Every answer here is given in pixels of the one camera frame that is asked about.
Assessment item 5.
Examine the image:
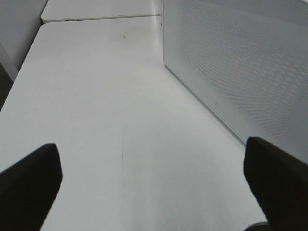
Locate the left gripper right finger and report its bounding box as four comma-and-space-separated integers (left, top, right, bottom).
243, 137, 308, 231

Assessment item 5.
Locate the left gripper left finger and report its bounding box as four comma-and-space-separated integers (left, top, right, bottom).
0, 143, 63, 231

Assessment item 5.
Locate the white microwave door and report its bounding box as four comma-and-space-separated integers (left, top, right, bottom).
163, 0, 308, 162

